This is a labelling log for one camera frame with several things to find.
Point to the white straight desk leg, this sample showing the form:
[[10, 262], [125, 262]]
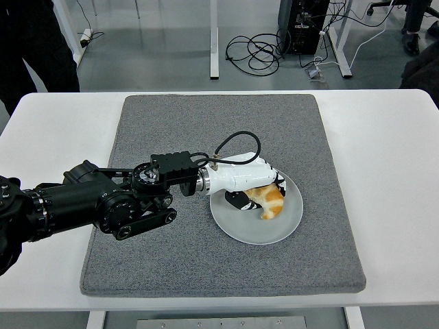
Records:
[[214, 41]]

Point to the grey metal plate with screws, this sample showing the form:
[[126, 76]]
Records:
[[223, 323]]

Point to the grey fabric mat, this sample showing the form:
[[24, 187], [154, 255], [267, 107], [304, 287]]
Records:
[[223, 113]]

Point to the white slanted desk leg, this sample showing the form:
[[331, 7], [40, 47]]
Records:
[[72, 31]]

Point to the white power strip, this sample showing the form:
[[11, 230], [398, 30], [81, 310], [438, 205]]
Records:
[[85, 37]]

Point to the black computer tower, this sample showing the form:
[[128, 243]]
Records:
[[305, 37]]

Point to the seated person's leg and shoe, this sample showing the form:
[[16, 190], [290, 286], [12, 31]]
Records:
[[411, 42]]

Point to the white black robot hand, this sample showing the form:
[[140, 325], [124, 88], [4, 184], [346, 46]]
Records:
[[240, 174]]

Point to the white desk leg with foot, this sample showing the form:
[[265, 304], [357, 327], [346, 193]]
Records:
[[344, 68]]

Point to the black office chair base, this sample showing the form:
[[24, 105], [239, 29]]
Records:
[[377, 5]]

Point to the white table leg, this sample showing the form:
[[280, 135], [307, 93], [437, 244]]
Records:
[[355, 318], [95, 321]]

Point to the pale grey round plate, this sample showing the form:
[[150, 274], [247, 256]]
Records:
[[247, 229]]

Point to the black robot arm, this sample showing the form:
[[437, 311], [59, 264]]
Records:
[[85, 202]]

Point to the golden croissant bread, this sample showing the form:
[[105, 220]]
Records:
[[271, 205]]

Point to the black bag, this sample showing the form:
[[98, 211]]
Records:
[[422, 72]]

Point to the small grey floor adapter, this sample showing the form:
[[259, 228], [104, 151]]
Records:
[[313, 73]]

